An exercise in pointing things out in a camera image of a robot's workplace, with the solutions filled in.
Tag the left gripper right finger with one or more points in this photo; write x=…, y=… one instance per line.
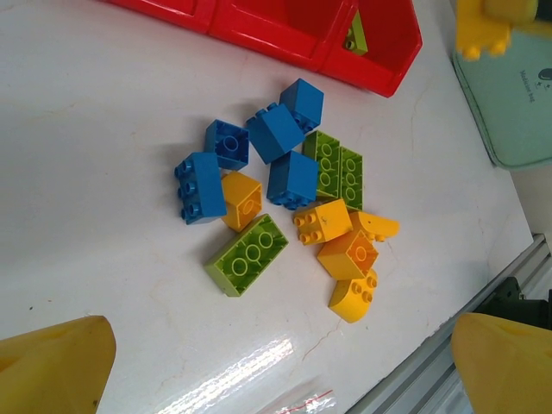
x=509, y=371

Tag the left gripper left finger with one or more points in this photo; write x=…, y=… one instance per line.
x=56, y=366

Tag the yellow curved lego brick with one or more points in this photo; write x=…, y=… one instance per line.
x=351, y=302
x=379, y=224

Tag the green long lego brick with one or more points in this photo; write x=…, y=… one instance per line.
x=246, y=256
x=358, y=39
x=351, y=179
x=325, y=159

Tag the blue lego brick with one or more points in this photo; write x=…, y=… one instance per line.
x=226, y=144
x=276, y=133
x=295, y=179
x=202, y=185
x=304, y=101

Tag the clear plastic zip bag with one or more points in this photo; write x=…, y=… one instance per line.
x=297, y=407

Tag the mint green zipper bag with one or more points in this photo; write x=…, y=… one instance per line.
x=517, y=121

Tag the red plastic bin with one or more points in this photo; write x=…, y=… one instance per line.
x=388, y=64
x=172, y=10
x=259, y=26

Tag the wide aluminium base rail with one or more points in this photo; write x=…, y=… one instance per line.
x=431, y=375

